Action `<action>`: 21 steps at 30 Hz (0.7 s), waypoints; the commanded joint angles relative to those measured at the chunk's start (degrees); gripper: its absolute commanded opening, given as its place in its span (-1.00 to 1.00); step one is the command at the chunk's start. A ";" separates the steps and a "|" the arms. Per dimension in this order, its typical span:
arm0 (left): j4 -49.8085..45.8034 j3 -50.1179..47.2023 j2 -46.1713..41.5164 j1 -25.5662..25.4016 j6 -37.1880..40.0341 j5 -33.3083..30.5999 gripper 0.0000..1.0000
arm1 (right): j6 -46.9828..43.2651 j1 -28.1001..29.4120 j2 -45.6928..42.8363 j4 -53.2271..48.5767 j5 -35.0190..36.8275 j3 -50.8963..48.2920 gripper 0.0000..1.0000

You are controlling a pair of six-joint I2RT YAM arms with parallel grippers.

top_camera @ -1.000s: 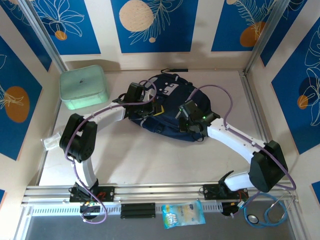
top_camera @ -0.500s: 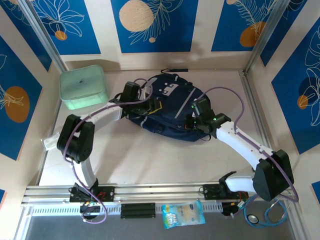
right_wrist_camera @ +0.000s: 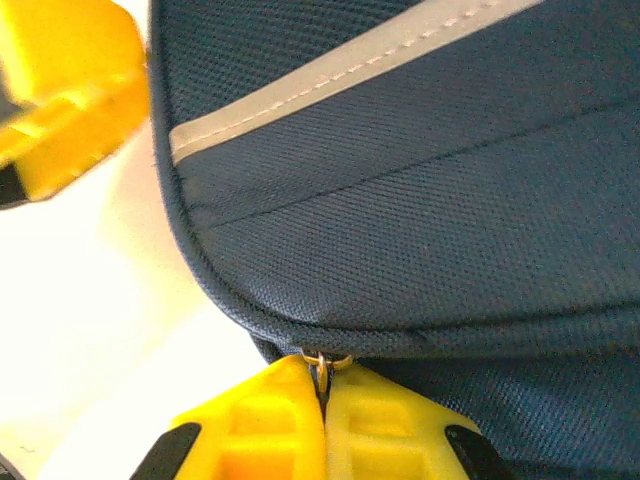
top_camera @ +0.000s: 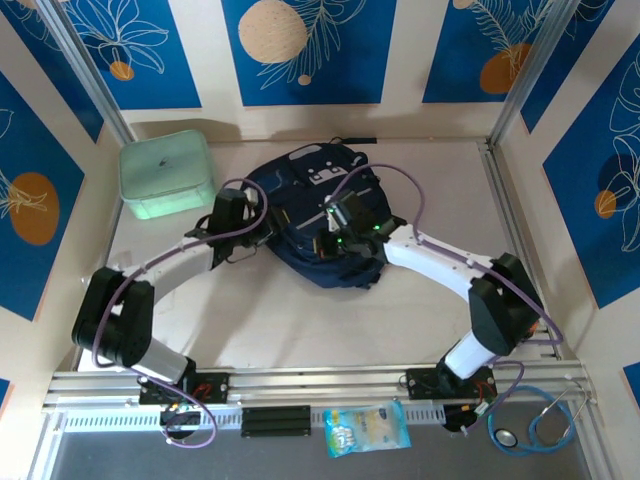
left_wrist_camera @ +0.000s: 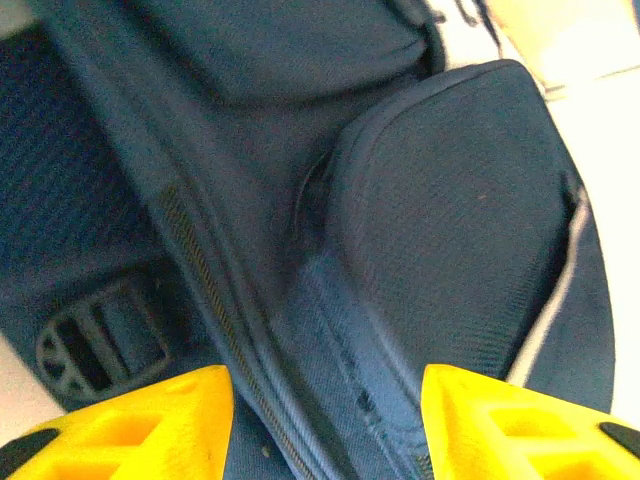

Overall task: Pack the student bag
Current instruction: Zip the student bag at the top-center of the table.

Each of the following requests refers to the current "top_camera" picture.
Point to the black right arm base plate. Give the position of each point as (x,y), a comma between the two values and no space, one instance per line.
(420,382)

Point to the black ribbed block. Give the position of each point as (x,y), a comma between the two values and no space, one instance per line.
(275,421)

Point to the mint green lunch box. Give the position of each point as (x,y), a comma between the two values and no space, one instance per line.
(165,170)

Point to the white right camera bracket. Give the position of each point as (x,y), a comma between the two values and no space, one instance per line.
(334,215)

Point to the snack packet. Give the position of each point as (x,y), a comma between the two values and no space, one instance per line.
(365,430)

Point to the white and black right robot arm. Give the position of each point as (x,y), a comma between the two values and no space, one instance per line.
(430,255)

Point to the aluminium mounting rail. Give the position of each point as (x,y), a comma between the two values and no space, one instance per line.
(325,380)

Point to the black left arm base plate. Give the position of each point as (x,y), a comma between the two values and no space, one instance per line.
(215,387)

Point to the navy blue backpack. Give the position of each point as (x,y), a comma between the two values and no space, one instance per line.
(320,272)

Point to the aluminium frame post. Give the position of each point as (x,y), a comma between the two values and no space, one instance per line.
(87,70)
(535,70)

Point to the aluminium side rail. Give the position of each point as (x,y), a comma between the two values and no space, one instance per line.
(492,162)

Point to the white left camera bracket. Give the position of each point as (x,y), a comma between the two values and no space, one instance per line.
(251,196)

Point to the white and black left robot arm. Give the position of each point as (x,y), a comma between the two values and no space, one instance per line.
(170,262)

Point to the blue stethoscope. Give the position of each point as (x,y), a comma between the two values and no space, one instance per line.
(505,439)

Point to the white camera bracket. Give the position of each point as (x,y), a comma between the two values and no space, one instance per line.
(334,215)
(251,196)

